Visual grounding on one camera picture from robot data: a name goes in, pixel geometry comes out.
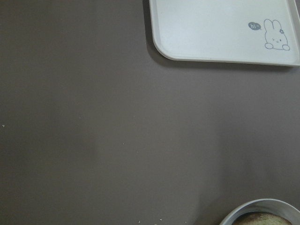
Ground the cream rabbit tray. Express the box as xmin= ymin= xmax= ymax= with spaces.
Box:
xmin=149 ymin=0 xmax=300 ymax=66

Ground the white round plate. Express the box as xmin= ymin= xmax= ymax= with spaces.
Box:
xmin=220 ymin=199 xmax=300 ymax=225

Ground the bread slice on plate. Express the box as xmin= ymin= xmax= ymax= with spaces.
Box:
xmin=232 ymin=212 xmax=292 ymax=225

